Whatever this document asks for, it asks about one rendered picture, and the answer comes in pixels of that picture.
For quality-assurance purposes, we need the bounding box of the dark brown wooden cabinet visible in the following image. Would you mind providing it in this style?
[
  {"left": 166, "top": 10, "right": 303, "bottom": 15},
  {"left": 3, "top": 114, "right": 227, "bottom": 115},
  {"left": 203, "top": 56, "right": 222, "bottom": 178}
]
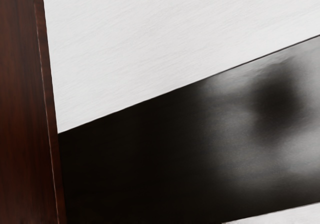
[{"left": 0, "top": 0, "right": 68, "bottom": 224}]

